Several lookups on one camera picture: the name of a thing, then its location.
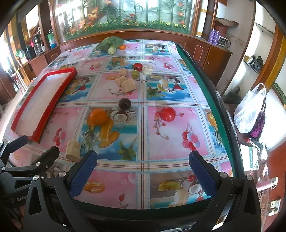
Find lone beige block far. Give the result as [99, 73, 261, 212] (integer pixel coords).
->
[94, 61, 101, 68]

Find large orange fruit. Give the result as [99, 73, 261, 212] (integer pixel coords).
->
[87, 108, 108, 126]

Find green water bottle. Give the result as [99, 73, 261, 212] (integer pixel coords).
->
[47, 29, 57, 49]

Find purple spray cans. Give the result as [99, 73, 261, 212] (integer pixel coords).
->
[208, 29, 220, 46]

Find green round fruit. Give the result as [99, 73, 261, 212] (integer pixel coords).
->
[131, 70, 140, 80]

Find dark purple round fruit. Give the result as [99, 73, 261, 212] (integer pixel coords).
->
[118, 98, 131, 110]

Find white plastic bag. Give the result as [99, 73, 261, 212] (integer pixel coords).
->
[234, 83, 266, 133]

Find colourful fruit print tablecloth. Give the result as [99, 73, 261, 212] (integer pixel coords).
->
[0, 39, 238, 210]

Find small orange by vegetable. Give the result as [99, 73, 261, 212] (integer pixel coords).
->
[119, 44, 126, 50]

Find red plastic tray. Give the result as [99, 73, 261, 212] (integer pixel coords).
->
[11, 67, 77, 143]

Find black thermos jug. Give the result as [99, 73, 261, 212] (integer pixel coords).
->
[31, 33, 46, 56]

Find large beige block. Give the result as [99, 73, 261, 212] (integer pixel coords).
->
[121, 78, 136, 93]

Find green leafy vegetable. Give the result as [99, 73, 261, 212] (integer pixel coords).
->
[95, 36, 124, 55]

